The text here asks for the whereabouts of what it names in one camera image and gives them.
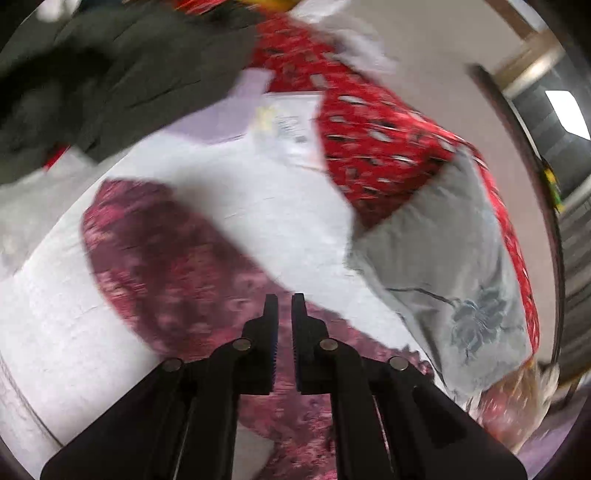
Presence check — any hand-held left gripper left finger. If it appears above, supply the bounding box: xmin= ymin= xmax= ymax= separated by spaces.
xmin=41 ymin=294 xmax=279 ymax=480

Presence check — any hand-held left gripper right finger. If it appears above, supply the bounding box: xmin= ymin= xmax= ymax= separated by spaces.
xmin=292 ymin=292 xmax=527 ymax=480

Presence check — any purple floral fleece cloth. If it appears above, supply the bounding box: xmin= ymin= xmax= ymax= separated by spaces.
xmin=81 ymin=179 xmax=437 ymax=480

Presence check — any white quilted bedspread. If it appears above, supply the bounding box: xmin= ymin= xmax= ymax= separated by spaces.
xmin=0 ymin=99 xmax=430 ymax=480

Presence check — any grey embroidered pillow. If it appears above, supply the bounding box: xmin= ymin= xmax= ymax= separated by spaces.
xmin=346 ymin=150 xmax=534 ymax=402

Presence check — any doll in clear packaging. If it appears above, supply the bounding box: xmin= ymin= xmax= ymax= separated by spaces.
xmin=480 ymin=364 xmax=561 ymax=444

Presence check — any red patterned blanket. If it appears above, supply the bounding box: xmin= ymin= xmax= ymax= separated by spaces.
xmin=249 ymin=14 xmax=541 ymax=344

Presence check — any white paper sheet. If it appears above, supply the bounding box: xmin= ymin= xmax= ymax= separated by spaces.
xmin=249 ymin=92 xmax=326 ymax=169

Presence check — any lavender paper sheet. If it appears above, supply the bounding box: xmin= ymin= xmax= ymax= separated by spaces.
xmin=159 ymin=68 xmax=275 ymax=141

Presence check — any white crumpled cloth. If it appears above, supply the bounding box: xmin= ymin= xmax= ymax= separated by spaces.
xmin=295 ymin=0 xmax=398 ymax=75

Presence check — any dark green garment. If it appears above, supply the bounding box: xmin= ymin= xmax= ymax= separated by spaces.
xmin=0 ymin=4 xmax=259 ymax=185

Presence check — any yellow cloth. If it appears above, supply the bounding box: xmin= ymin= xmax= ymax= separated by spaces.
xmin=249 ymin=0 xmax=297 ymax=13

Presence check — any bright window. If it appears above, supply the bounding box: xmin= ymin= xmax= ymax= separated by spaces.
xmin=545 ymin=90 xmax=591 ymax=141

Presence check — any light wooden door frame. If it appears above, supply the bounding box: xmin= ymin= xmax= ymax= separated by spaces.
xmin=489 ymin=0 xmax=571 ymax=95

